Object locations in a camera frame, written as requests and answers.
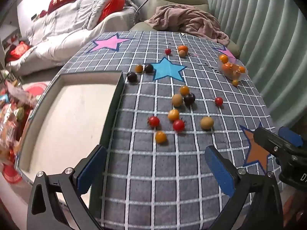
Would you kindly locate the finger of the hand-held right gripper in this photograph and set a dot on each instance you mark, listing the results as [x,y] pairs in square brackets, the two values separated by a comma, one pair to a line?
[266,139]
[291,135]

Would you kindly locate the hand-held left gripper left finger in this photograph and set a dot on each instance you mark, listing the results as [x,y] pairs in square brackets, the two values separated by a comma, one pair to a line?
[92,170]

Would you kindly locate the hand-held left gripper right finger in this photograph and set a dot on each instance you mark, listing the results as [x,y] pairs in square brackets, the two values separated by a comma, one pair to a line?
[219,170]

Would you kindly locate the tan cherry tomato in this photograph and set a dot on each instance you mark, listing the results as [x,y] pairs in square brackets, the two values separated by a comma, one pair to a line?
[207,122]
[177,100]
[182,53]

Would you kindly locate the white rectangular tray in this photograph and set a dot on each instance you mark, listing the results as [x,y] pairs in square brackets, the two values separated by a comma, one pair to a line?
[72,115]

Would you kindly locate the red cherry tomato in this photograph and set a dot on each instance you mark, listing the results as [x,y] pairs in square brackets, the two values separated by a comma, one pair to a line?
[218,101]
[153,121]
[168,51]
[178,125]

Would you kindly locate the orange cherry tomato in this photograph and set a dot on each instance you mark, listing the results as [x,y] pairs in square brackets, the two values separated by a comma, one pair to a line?
[235,82]
[226,67]
[223,58]
[182,48]
[184,90]
[160,137]
[138,68]
[173,115]
[242,69]

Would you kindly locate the dark purple cherry tomato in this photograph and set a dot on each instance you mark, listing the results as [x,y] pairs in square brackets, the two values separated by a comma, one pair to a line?
[132,77]
[148,68]
[189,98]

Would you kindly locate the person's right hand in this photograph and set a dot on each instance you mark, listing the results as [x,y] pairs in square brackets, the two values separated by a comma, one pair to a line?
[296,210]

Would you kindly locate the grey checked tablecloth with stars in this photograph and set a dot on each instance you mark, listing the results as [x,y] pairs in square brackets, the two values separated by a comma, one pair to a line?
[168,172]

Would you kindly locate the clear plastic bag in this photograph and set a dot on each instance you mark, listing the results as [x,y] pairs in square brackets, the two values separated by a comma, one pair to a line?
[231,68]

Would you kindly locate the red round floor mat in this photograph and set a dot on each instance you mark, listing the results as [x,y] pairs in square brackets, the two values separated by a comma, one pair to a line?
[36,91]
[12,175]

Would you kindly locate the pile of snack packets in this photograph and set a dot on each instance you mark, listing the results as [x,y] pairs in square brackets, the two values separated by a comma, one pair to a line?
[12,124]

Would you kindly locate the pale green curtain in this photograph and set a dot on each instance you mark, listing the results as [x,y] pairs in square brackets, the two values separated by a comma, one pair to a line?
[259,40]

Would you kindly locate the white sofa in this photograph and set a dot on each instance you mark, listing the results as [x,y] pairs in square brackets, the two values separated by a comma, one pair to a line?
[67,40]

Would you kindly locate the red patterned cushion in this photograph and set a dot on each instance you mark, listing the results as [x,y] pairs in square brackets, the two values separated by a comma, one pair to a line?
[18,51]

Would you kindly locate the pink blanket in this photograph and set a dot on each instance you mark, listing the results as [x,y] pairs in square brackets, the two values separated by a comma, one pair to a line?
[189,19]

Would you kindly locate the white quilt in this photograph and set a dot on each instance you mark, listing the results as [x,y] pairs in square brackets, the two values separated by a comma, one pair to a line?
[72,16]

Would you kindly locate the plain red cushion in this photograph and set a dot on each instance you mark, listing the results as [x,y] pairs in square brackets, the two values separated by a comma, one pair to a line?
[111,8]

